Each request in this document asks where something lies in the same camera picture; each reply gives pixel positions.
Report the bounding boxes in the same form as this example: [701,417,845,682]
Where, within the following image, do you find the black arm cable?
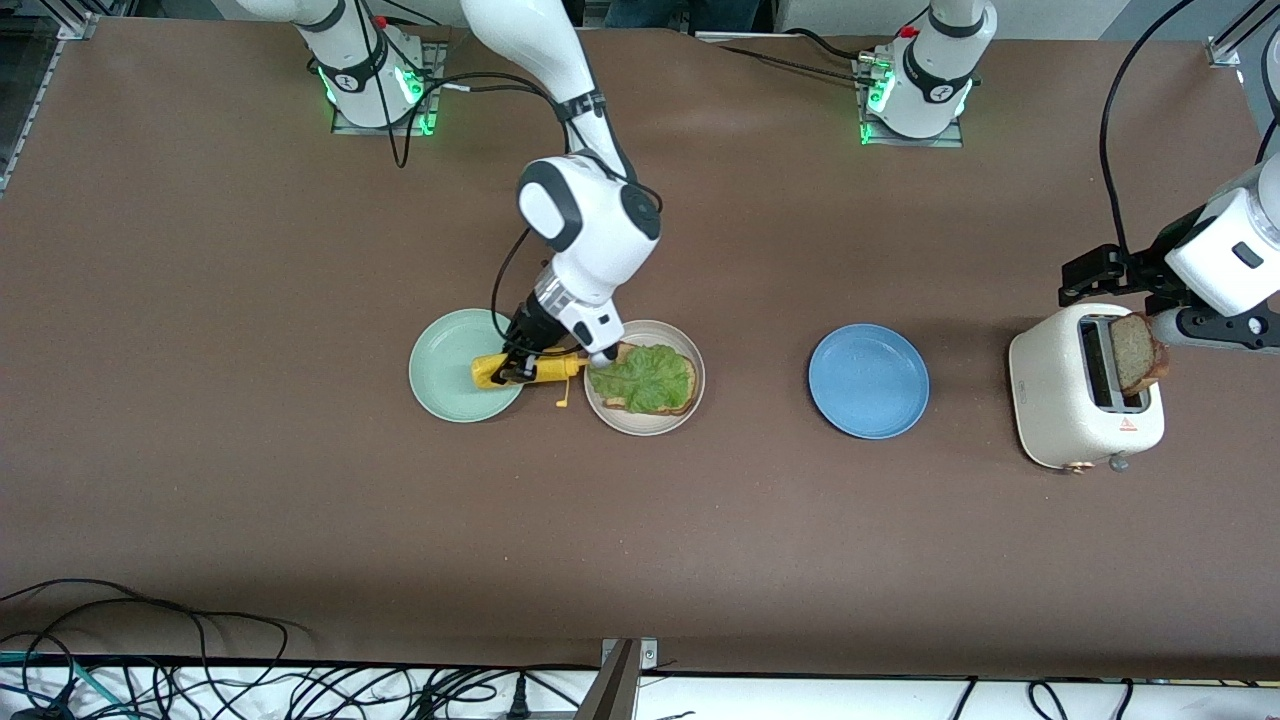
[350,0,561,169]
[1100,0,1201,256]

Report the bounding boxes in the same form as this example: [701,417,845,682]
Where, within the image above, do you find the yellow mustard squeeze bottle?
[471,350,588,411]

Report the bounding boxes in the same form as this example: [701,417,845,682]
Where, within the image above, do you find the beige round plate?
[583,319,707,437]

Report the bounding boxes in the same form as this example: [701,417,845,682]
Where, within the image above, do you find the brown toasted bread slice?
[1108,311,1172,396]
[603,341,700,417]

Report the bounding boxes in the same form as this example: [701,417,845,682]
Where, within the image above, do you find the long aluminium table rail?
[0,0,101,196]

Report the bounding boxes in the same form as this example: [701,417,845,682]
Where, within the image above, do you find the long black looped cable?
[0,578,293,720]

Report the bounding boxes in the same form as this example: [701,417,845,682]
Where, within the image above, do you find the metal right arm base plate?
[332,40,447,137]

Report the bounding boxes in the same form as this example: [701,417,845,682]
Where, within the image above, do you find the thin black table cable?
[700,40,871,86]

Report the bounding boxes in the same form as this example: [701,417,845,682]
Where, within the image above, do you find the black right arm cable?
[350,0,561,169]

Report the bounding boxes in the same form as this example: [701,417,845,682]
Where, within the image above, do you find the person in blue jeans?
[605,0,761,31]

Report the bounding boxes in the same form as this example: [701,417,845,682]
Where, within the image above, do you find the thick black table cable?
[780,27,871,63]

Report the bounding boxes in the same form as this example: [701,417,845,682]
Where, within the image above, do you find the white two-slot toaster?
[1008,303,1167,474]

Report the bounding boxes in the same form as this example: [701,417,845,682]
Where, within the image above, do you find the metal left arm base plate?
[853,55,966,149]

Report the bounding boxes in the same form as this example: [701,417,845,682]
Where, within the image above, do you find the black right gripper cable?
[490,228,536,346]

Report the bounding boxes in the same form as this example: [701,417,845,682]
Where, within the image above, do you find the blue round plate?
[808,323,931,440]

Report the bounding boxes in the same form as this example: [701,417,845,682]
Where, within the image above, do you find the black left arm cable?
[1100,0,1201,256]

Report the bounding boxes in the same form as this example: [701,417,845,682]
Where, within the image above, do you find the short aluminium frame profile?
[1205,0,1280,69]

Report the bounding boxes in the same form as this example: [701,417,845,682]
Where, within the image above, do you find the mint green round plate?
[408,308,531,424]

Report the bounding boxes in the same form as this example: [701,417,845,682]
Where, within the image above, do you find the green lettuce leaf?
[588,344,696,415]

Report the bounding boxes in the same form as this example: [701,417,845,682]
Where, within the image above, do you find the grey metal beam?
[575,638,641,720]

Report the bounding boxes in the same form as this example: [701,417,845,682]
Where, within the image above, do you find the small metal bracket plate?
[600,637,659,673]

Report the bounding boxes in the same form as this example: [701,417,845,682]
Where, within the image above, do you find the teal cable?
[0,650,136,720]

